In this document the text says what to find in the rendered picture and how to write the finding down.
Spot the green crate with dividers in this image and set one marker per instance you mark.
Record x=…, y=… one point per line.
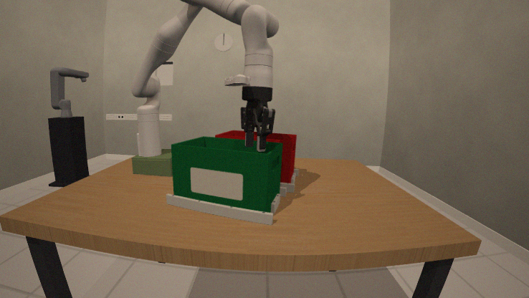
x=226, y=172

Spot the red crate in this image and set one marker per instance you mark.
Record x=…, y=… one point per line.
x=288, y=141

